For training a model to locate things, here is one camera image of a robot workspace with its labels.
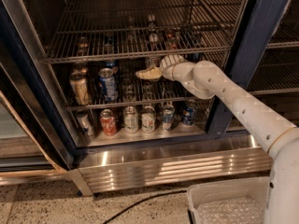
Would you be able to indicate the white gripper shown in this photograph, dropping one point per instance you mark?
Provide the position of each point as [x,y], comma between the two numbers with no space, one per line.
[168,68]

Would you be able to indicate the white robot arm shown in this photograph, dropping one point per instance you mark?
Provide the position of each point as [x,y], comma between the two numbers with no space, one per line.
[275,134]

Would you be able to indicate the red plastic bottle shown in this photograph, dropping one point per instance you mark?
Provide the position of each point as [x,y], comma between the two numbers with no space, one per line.
[171,41]

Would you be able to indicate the white clear bottle behind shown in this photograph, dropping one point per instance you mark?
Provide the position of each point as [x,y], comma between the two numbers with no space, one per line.
[152,23]

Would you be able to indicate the blue plastic bottle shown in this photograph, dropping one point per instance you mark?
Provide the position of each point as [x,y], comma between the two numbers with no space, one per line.
[195,56]

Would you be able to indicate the steel fridge base grille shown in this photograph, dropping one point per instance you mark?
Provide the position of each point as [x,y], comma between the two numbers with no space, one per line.
[157,163]

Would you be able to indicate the open fridge door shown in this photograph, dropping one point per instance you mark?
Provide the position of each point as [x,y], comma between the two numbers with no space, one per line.
[29,145]

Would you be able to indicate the blue can behind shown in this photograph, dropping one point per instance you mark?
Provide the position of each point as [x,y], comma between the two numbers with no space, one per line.
[113,64]

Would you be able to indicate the blue silver can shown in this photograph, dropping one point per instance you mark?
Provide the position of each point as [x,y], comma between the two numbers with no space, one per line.
[167,117]

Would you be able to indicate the blue white drink can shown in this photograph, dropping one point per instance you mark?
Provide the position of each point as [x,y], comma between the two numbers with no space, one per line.
[108,85]

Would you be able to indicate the white green can right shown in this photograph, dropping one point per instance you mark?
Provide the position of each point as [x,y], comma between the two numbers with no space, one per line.
[148,117]

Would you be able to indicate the white green can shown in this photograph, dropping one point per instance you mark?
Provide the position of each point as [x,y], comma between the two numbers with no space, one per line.
[130,118]
[148,117]

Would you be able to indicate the blue pepsi can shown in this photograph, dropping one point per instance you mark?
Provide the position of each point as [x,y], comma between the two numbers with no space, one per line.
[189,112]

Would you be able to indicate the white green can left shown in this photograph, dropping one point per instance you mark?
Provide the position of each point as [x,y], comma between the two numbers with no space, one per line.
[130,118]

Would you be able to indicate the red cola can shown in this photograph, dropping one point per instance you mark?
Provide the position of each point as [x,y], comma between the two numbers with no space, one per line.
[108,122]

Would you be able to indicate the gold drink can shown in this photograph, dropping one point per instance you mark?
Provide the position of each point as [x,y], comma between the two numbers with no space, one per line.
[79,85]

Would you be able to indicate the dark can behind gold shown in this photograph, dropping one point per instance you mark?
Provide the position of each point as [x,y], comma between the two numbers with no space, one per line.
[81,67]

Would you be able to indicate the silver can bottom left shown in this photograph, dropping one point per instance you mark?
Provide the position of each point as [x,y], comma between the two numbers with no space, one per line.
[84,122]

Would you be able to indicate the clear plastic bin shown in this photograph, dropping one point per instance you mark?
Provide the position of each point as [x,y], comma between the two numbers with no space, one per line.
[254,187]

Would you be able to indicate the bubble wrap sheet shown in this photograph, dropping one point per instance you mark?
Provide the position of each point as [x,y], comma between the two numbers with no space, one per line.
[242,210]

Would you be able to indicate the middle wire shelf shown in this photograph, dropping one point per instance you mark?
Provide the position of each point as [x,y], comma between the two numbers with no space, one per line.
[133,90]

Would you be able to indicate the top wire shelf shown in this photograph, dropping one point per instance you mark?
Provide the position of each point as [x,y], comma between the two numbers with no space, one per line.
[98,30]

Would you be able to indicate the right compartment wire shelf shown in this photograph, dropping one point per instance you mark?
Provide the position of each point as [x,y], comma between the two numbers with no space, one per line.
[278,70]

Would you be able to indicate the blue fridge centre post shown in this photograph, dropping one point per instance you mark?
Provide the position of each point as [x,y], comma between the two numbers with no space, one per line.
[260,20]

